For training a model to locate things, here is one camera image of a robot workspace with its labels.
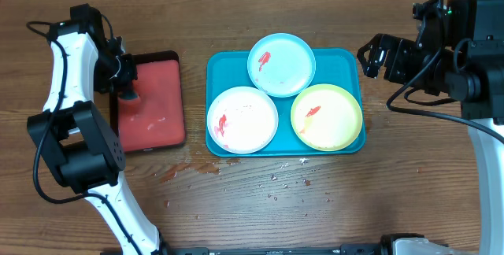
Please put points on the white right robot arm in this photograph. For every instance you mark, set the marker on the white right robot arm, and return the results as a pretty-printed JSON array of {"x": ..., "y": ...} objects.
[{"x": 453, "y": 71}]

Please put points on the yellow-green plate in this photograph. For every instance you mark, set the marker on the yellow-green plate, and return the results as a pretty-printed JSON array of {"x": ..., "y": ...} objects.
[{"x": 326, "y": 117}]

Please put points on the light blue plate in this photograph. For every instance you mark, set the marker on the light blue plate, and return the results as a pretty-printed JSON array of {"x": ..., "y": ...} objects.
[{"x": 281, "y": 64}]

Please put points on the teal plastic serving tray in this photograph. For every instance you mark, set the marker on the teal plastic serving tray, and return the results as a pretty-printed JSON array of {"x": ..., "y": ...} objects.
[{"x": 228, "y": 69}]

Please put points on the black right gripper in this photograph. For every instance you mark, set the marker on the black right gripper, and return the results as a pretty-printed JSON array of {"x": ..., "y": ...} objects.
[{"x": 374, "y": 56}]

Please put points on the black-handled scrub brush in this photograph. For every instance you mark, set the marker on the black-handled scrub brush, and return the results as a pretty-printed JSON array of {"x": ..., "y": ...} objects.
[{"x": 128, "y": 94}]

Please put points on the white plate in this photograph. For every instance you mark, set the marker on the white plate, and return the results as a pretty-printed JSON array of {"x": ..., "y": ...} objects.
[{"x": 242, "y": 120}]

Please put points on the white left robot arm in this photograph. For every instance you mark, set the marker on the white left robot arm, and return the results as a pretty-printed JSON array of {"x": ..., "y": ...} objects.
[{"x": 78, "y": 155}]

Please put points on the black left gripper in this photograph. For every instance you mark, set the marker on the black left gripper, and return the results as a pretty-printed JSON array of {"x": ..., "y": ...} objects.
[{"x": 131, "y": 67}]

